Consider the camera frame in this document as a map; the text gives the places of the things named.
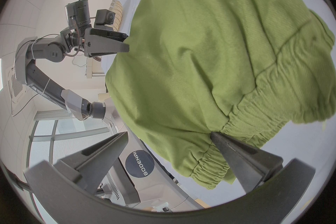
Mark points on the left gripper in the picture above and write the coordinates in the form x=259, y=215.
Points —
x=78, y=36

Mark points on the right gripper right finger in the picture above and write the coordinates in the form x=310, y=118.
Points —
x=244, y=162

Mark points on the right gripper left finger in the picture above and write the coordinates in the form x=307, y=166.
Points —
x=99, y=160

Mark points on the green shorts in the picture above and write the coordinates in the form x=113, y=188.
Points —
x=199, y=60

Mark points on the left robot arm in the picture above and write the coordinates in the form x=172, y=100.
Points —
x=39, y=78

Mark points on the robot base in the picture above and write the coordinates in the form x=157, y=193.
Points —
x=139, y=165

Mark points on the round woven basket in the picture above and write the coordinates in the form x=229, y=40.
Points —
x=117, y=14

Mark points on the ceiling air conditioner vent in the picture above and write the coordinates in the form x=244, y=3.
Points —
x=17, y=85

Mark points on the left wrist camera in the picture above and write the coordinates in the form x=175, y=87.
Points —
x=105, y=17

